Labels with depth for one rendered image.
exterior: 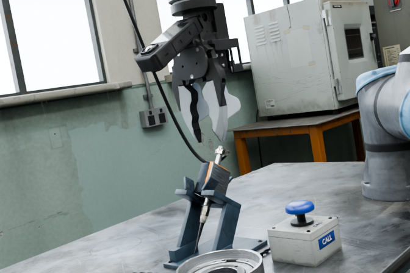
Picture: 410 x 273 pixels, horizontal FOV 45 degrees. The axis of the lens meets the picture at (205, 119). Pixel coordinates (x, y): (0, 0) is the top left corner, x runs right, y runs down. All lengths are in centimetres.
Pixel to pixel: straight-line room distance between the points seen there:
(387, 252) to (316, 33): 216
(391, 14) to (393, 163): 356
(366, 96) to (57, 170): 163
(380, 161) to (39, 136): 163
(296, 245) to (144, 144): 194
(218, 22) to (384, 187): 41
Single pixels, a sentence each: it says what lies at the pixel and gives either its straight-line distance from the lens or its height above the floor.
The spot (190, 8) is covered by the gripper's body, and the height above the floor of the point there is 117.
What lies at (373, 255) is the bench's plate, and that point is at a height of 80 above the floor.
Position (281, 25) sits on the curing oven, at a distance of 290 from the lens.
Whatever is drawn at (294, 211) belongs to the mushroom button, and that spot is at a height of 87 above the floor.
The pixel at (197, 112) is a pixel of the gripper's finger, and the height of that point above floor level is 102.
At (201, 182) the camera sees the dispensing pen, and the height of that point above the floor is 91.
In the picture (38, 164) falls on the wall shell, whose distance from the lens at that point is 225.
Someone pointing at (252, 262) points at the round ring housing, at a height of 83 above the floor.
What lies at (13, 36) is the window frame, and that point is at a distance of 232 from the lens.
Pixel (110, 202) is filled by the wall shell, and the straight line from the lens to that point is 244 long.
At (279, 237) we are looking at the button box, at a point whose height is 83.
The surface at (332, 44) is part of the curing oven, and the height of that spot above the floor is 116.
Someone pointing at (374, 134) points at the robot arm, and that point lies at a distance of 93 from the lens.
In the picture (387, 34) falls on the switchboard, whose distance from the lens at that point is 446.
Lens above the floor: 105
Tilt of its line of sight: 4 degrees down
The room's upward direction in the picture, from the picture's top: 10 degrees counter-clockwise
